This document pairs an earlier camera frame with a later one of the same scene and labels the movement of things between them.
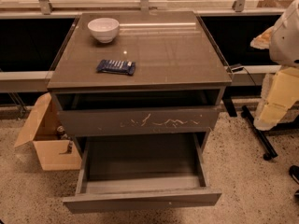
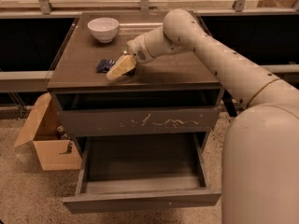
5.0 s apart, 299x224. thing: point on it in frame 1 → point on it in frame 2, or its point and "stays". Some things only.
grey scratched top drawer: [126, 121] stays
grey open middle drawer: [118, 173] stays
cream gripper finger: [279, 91] → [125, 63]
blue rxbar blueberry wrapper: [115, 65] stays
